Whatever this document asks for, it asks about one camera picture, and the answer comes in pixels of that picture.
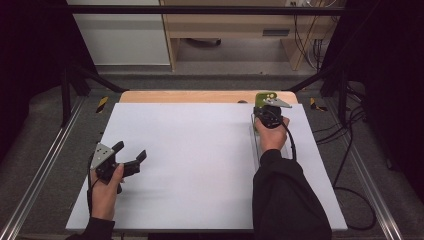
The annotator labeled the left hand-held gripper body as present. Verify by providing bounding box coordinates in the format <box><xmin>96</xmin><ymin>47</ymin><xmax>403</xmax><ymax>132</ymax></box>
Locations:
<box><xmin>89</xmin><ymin>143</ymin><xmax>142</xmax><ymax>195</ymax></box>

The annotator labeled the person's right hand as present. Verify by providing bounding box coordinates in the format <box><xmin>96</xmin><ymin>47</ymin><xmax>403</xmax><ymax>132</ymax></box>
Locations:
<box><xmin>254</xmin><ymin>114</ymin><xmax>290</xmax><ymax>155</ymax></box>

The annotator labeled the left hand-held gripper cable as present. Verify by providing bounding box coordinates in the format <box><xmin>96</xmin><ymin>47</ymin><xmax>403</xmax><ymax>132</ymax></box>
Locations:
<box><xmin>86</xmin><ymin>153</ymin><xmax>101</xmax><ymax>216</ymax></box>

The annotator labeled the black horizontal bar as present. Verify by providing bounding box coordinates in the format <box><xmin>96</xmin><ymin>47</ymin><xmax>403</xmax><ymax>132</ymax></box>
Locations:
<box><xmin>66</xmin><ymin>4</ymin><xmax>348</xmax><ymax>16</ymax></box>

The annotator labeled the hand-held gripper cable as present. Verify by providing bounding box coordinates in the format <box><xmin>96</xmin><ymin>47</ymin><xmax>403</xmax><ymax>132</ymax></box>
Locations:
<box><xmin>273</xmin><ymin>111</ymin><xmax>378</xmax><ymax>232</ymax></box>
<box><xmin>86</xmin><ymin>153</ymin><xmax>101</xmax><ymax>216</ymax></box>

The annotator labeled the black metal stand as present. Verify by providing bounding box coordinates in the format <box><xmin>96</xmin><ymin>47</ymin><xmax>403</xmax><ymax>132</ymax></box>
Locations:
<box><xmin>283</xmin><ymin>64</ymin><xmax>350</xmax><ymax>126</ymax></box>
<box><xmin>59</xmin><ymin>63</ymin><xmax>129</xmax><ymax>128</ymax></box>

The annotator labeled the wooden board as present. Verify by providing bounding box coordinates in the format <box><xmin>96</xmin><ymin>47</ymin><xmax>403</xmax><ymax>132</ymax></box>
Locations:
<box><xmin>119</xmin><ymin>89</ymin><xmax>299</xmax><ymax>105</ymax></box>

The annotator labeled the person's left hand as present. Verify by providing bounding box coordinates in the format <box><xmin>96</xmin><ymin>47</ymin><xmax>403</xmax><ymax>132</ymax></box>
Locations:
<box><xmin>90</xmin><ymin>163</ymin><xmax>126</xmax><ymax>222</ymax></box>

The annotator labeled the right hand-held gripper cable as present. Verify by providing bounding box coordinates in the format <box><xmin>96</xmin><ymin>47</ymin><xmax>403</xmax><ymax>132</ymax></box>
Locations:
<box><xmin>273</xmin><ymin>111</ymin><xmax>378</xmax><ymax>232</ymax></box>

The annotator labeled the yellow black striped tape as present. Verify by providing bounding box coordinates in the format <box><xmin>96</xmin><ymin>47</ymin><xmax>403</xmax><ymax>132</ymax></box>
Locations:
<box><xmin>95</xmin><ymin>96</ymin><xmax>110</xmax><ymax>114</ymax></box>
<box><xmin>309</xmin><ymin>97</ymin><xmax>328</xmax><ymax>113</ymax></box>

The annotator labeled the grey desk label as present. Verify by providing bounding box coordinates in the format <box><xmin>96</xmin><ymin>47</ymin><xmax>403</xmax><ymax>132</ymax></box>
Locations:
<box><xmin>262</xmin><ymin>28</ymin><xmax>291</xmax><ymax>37</ymax></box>

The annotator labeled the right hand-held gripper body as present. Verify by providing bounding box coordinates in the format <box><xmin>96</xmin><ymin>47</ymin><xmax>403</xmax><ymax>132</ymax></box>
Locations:
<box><xmin>253</xmin><ymin>97</ymin><xmax>293</xmax><ymax>130</ymax></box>

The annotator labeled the white cabinet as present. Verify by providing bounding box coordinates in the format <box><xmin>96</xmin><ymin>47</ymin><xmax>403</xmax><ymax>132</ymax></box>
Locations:
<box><xmin>66</xmin><ymin>0</ymin><xmax>172</xmax><ymax>67</ymax></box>

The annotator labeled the black floor cable bundle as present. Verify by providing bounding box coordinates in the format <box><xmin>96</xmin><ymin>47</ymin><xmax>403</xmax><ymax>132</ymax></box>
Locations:
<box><xmin>314</xmin><ymin>84</ymin><xmax>368</xmax><ymax>188</ymax></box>

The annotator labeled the hanging cable bundle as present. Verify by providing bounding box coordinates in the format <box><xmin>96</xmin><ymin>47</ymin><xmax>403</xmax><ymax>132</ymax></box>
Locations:
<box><xmin>292</xmin><ymin>0</ymin><xmax>338</xmax><ymax>71</ymax></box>

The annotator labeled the aluminium rail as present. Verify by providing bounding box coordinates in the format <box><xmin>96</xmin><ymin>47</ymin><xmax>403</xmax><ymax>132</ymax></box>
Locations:
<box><xmin>0</xmin><ymin>96</ymin><xmax>86</xmax><ymax>240</ymax></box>
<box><xmin>324</xmin><ymin>98</ymin><xmax>406</xmax><ymax>240</ymax></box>

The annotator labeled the clear plastic packaging tray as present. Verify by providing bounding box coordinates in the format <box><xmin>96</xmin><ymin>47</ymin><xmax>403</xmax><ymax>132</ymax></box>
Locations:
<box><xmin>249</xmin><ymin>112</ymin><xmax>292</xmax><ymax>168</ymax></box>

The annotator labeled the black curtain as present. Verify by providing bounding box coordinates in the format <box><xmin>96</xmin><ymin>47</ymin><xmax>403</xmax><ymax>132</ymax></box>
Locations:
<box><xmin>321</xmin><ymin>0</ymin><xmax>424</xmax><ymax>201</ymax></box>
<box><xmin>0</xmin><ymin>0</ymin><xmax>99</xmax><ymax>161</ymax></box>

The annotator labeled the light wooden desk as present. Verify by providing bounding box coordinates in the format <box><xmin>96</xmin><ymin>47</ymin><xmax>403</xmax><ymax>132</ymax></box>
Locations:
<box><xmin>159</xmin><ymin>0</ymin><xmax>348</xmax><ymax>72</ymax></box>

